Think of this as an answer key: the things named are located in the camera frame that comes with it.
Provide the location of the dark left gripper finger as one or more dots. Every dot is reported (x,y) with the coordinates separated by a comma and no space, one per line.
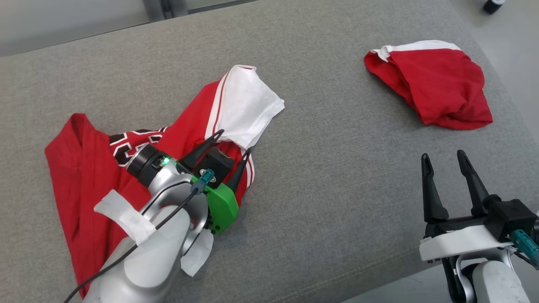
(240,172)
(200,152)

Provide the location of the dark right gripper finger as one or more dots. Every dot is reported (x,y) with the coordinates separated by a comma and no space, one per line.
(431,198)
(476,189)

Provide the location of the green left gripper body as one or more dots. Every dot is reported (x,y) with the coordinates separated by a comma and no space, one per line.
(221,206)

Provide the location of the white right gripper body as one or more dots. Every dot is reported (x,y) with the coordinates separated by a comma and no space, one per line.
(459,246)

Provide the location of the red shorts white waistband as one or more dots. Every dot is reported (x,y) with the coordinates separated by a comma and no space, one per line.
(446,88)

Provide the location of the red basketball jersey number 23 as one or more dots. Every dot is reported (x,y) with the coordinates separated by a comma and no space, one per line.
(84,189)

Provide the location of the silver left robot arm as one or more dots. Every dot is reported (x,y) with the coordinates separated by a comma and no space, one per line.
(160,256)

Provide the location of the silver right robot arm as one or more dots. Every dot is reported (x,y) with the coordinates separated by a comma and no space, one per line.
(492,282)

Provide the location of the white tape strip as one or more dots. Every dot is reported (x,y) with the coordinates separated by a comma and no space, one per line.
(126,214)
(198,256)

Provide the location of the black round floor object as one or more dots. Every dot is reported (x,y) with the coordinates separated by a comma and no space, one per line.
(493,5)

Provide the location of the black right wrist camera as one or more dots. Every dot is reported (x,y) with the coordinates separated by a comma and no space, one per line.
(509,216)

